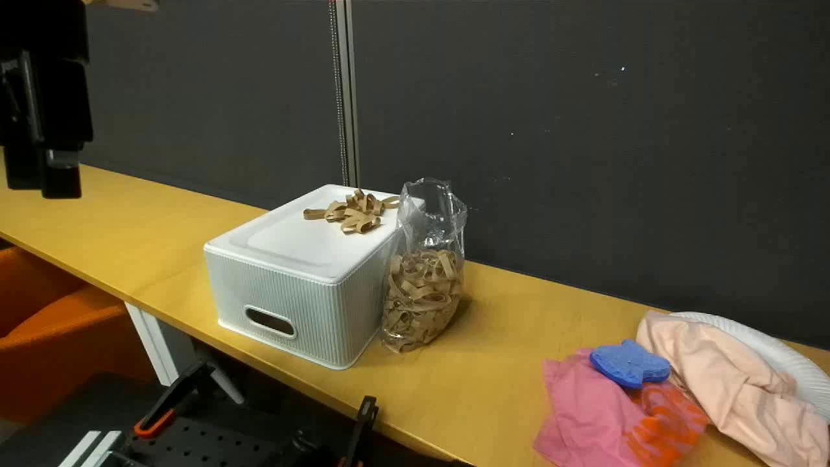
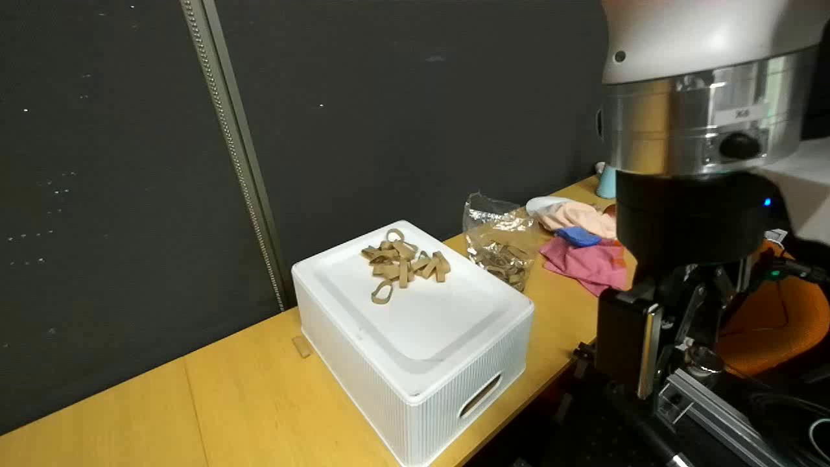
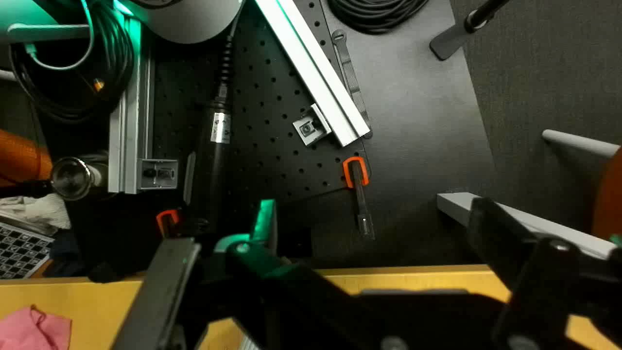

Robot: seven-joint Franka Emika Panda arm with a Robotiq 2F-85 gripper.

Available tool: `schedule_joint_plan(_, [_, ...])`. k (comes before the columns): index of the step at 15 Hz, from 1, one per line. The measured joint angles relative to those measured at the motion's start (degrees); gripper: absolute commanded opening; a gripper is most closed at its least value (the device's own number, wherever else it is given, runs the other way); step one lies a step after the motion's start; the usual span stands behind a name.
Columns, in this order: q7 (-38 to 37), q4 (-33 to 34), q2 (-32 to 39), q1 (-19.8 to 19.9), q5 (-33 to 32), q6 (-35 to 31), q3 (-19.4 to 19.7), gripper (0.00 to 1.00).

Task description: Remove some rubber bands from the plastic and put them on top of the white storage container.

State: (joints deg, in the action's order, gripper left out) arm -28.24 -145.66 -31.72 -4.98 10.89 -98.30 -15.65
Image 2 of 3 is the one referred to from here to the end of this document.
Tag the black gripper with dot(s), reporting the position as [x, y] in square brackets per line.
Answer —
[690, 217]

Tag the clear plastic bag of rubber bands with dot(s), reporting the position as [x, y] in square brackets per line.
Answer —
[501, 256]

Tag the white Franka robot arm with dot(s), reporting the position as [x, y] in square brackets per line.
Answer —
[690, 36]

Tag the white plastic storage box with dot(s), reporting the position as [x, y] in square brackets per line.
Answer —
[416, 339]

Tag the pile of tan rubber bands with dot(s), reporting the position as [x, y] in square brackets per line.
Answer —
[397, 261]

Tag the magenta cloth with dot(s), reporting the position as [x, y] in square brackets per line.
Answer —
[588, 263]

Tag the orange seat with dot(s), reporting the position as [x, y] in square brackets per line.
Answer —
[779, 326]

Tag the blue cloth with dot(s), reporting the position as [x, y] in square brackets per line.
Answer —
[576, 237]

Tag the black stand equipment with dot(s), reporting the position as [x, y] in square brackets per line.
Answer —
[588, 433]

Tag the white paper scrap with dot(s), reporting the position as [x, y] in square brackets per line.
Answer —
[773, 237]

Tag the light blue cup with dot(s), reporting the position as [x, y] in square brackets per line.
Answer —
[609, 182]

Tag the small tape piece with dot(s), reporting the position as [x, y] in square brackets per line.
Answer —
[303, 346]

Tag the aluminium extrusion rail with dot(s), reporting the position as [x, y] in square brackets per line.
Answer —
[710, 412]

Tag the grey metal wall strip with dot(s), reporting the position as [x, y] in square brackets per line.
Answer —
[230, 114]

